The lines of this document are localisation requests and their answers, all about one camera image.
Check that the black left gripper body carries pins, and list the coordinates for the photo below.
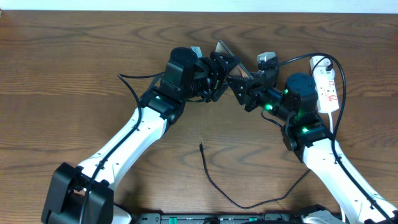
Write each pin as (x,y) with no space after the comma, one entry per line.
(212,76)

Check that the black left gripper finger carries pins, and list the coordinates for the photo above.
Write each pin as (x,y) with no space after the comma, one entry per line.
(225,62)
(219,92)

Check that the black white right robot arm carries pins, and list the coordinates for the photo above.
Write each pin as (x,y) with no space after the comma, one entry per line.
(305,134)

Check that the white power strip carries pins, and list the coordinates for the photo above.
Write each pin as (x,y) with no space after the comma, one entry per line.
(324,75)

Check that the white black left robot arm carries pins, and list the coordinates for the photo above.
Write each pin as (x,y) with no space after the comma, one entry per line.
(85,193)

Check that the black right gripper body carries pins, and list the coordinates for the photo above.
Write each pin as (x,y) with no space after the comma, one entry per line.
(267,100)

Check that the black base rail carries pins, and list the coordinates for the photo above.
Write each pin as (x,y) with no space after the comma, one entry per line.
(157,218)

